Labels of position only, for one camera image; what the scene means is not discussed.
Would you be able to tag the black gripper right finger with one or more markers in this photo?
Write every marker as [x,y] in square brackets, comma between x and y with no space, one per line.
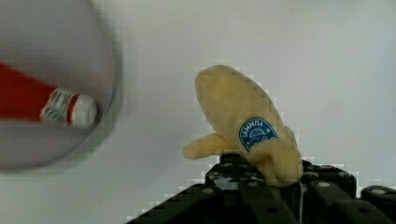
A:
[329,196]

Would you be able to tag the red plush ketchup bottle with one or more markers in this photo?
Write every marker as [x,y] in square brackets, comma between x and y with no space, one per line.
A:
[27,98]

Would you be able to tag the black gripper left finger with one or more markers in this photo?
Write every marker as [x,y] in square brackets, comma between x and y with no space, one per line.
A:
[234,192]

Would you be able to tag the yellow plush banana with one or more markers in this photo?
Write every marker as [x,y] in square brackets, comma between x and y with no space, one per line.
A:
[245,122]

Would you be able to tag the grey round plate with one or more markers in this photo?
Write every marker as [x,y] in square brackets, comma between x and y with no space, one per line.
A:
[65,43]

